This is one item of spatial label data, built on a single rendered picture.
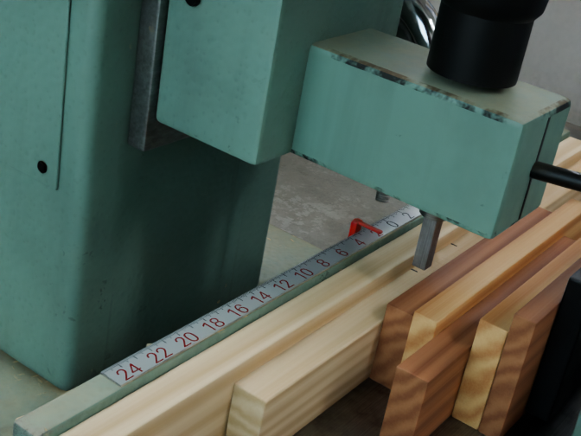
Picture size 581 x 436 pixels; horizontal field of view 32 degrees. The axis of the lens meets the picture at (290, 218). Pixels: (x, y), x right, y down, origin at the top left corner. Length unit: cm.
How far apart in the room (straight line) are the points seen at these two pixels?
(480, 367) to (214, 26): 24
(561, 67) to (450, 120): 349
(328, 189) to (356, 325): 245
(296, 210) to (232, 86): 227
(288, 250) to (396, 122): 38
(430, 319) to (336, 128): 12
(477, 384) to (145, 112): 25
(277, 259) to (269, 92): 36
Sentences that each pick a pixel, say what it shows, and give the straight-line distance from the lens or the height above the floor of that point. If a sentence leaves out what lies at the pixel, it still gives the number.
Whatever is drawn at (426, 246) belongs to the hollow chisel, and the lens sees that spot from 61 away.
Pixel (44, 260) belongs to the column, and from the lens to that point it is 67.
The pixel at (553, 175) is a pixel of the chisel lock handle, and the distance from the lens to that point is 56.
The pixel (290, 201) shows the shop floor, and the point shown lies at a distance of 289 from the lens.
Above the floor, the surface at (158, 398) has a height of 95.
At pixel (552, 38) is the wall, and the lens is 402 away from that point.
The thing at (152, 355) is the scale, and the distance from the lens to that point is 48.
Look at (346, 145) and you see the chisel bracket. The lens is 58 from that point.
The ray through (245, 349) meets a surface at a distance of 51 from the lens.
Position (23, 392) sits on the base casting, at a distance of 71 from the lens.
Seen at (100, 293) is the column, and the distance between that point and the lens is 68.
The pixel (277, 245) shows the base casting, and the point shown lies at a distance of 93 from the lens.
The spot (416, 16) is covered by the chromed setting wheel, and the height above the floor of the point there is 106.
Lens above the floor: 123
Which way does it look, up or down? 26 degrees down
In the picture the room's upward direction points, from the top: 11 degrees clockwise
